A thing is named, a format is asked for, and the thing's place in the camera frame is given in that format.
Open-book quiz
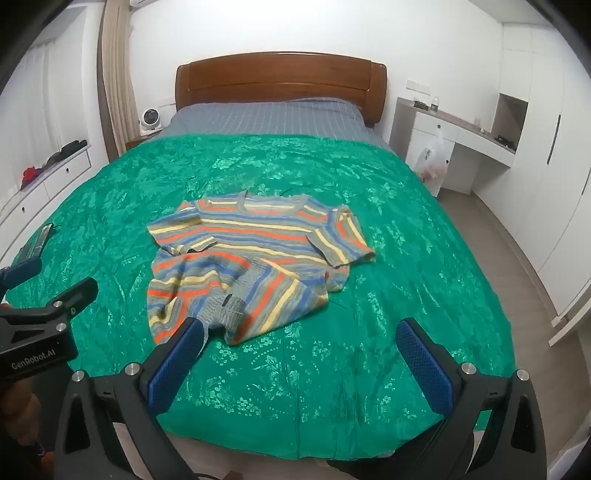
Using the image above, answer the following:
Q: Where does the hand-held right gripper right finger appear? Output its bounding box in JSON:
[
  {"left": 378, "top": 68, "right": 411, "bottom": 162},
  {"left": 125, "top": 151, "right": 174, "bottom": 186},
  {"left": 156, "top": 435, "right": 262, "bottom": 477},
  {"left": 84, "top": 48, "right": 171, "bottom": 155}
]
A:
[{"left": 396, "top": 316, "right": 548, "bottom": 480}]

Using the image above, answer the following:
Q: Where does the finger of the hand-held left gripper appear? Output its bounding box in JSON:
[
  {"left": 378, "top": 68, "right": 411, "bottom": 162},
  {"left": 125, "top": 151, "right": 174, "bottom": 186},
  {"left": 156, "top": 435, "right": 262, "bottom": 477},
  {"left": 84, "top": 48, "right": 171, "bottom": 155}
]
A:
[
  {"left": 0, "top": 278, "right": 99, "bottom": 329},
  {"left": 0, "top": 257, "right": 43, "bottom": 292}
]

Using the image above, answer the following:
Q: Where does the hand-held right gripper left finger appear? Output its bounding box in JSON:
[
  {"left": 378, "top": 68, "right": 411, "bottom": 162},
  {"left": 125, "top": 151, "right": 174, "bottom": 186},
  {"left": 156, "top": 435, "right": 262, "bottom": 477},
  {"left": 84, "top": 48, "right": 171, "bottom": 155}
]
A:
[{"left": 54, "top": 316, "right": 206, "bottom": 480}]

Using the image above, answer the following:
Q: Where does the striped knit sweater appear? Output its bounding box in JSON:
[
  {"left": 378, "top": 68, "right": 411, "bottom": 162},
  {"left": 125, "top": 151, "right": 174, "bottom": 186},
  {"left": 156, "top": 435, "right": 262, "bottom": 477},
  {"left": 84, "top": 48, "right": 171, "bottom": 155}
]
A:
[{"left": 146, "top": 194, "right": 376, "bottom": 347}]

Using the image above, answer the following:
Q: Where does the person's left forearm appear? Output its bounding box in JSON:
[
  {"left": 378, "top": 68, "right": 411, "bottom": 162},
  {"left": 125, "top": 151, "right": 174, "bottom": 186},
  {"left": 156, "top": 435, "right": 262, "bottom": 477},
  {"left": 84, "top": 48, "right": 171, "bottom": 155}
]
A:
[{"left": 0, "top": 379, "right": 47, "bottom": 480}]

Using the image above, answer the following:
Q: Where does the black clothes pile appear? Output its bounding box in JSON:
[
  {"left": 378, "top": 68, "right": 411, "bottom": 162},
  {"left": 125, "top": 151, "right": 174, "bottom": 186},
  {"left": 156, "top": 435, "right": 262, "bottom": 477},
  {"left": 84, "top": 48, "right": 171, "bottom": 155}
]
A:
[{"left": 44, "top": 140, "right": 88, "bottom": 169}]

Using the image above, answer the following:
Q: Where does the black flat device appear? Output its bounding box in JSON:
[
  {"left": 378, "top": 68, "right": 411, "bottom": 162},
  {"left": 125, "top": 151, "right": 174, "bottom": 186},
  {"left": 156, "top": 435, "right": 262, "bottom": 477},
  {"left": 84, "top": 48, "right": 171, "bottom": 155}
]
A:
[{"left": 18, "top": 223, "right": 61, "bottom": 259}]

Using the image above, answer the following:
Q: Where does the green floral bedspread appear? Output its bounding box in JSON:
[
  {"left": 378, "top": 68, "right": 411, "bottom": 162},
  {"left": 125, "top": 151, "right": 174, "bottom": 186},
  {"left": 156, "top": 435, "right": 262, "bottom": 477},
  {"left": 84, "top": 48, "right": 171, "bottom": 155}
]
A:
[{"left": 0, "top": 133, "right": 517, "bottom": 462}]

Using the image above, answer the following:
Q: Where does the white window drawer cabinet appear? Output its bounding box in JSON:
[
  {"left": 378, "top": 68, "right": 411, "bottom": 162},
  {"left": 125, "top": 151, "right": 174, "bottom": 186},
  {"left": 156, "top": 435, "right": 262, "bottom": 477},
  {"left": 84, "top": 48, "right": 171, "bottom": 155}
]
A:
[{"left": 0, "top": 141, "right": 93, "bottom": 264}]

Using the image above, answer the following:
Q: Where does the wooden nightstand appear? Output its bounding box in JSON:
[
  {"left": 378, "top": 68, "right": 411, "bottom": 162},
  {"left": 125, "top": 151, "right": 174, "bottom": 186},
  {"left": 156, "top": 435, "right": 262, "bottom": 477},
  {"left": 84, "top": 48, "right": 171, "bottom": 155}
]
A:
[{"left": 126, "top": 131, "right": 162, "bottom": 151}]

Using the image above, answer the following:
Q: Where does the white sheer curtain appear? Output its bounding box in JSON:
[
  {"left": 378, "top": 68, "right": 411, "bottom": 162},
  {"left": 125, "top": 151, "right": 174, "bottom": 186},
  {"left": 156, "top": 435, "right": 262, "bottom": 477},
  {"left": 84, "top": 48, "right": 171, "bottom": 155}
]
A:
[{"left": 0, "top": 9, "right": 100, "bottom": 195}]

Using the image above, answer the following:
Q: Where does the clear plastic bag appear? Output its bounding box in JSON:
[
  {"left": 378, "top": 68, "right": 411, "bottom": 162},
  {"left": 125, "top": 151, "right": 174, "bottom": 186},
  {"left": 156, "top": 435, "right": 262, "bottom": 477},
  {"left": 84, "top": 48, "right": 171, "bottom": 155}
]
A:
[{"left": 412, "top": 127, "right": 448, "bottom": 181}]

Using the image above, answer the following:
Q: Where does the white wardrobe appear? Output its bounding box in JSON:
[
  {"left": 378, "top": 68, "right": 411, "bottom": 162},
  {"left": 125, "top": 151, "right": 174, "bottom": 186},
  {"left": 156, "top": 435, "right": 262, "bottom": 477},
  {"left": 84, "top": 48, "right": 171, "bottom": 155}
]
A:
[{"left": 475, "top": 23, "right": 591, "bottom": 319}]

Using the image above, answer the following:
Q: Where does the beige curtain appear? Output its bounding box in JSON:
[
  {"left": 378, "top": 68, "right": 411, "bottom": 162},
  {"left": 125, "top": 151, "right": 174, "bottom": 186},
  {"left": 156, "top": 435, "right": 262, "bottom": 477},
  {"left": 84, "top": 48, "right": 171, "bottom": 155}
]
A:
[{"left": 97, "top": 0, "right": 139, "bottom": 162}]

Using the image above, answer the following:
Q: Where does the white built-in desk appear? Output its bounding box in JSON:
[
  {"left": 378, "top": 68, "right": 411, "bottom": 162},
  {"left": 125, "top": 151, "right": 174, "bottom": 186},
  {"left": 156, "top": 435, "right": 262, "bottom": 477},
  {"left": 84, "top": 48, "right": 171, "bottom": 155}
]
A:
[{"left": 389, "top": 97, "right": 518, "bottom": 195}]

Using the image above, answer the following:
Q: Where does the grey striped bed sheet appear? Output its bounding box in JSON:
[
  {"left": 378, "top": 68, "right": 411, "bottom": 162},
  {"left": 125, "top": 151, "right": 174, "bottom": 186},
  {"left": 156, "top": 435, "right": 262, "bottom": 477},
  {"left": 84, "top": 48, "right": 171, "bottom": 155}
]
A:
[{"left": 159, "top": 97, "right": 393, "bottom": 151}]

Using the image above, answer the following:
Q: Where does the wooden bed headboard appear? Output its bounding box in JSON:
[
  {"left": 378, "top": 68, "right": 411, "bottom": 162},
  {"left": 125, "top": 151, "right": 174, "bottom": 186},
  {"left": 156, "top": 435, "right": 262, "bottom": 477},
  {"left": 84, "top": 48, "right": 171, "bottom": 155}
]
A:
[{"left": 174, "top": 52, "right": 387, "bottom": 125}]

